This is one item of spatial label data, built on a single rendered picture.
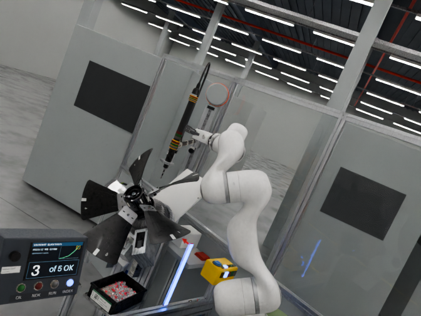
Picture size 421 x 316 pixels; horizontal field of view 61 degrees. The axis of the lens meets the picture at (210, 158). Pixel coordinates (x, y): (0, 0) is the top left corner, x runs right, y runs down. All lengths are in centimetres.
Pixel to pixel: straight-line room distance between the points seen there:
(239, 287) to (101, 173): 319
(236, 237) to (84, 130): 342
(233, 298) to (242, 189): 37
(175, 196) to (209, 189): 110
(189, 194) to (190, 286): 76
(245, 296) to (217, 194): 36
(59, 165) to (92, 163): 45
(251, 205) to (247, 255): 16
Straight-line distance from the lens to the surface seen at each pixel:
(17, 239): 117
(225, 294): 128
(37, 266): 122
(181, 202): 217
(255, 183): 113
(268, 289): 127
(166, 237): 175
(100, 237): 189
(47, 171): 475
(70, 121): 454
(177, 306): 187
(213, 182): 113
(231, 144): 118
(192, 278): 266
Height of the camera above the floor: 181
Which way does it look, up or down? 8 degrees down
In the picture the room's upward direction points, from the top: 23 degrees clockwise
